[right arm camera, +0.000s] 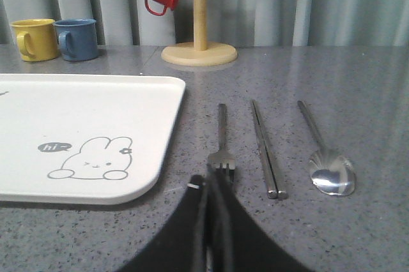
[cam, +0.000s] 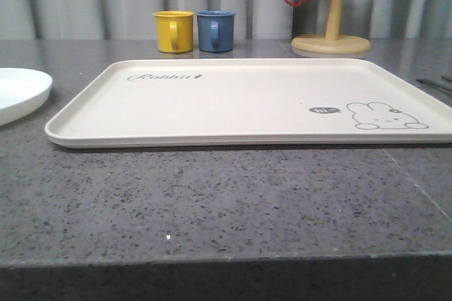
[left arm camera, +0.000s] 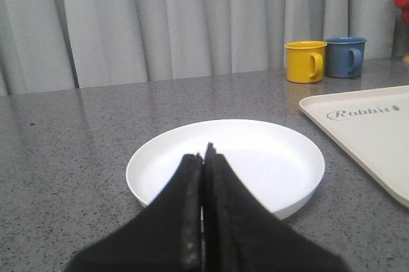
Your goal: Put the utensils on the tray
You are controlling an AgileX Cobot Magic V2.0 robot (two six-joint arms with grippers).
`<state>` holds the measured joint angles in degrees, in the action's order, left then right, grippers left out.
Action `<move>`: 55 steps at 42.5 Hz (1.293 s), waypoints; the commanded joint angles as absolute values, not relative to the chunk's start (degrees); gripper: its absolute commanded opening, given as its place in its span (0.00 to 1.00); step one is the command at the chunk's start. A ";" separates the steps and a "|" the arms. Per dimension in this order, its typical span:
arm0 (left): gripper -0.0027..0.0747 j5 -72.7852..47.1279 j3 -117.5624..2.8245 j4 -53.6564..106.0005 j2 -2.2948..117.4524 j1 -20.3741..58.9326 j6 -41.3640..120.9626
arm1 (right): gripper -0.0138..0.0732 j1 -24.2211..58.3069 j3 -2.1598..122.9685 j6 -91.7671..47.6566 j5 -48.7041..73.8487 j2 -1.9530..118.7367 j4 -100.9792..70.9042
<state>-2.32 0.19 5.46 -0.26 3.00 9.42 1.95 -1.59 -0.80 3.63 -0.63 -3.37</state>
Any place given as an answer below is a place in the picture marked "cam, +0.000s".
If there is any silver metal chopstick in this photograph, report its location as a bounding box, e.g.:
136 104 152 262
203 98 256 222
417 78 452 95

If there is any white round plate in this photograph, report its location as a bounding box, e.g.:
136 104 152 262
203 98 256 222
1 68 53 125

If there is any silver metal fork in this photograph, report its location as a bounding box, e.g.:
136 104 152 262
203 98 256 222
441 75 452 82

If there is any beige rabbit serving tray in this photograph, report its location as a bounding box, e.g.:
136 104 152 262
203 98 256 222
45 59 451 148

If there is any blue enamel mug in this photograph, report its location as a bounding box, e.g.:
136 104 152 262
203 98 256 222
196 11 235 52

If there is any yellow enamel mug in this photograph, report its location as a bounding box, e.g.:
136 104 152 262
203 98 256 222
153 11 195 53

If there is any wooden mug tree stand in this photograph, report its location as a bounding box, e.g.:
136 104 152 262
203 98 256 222
291 0 371 54

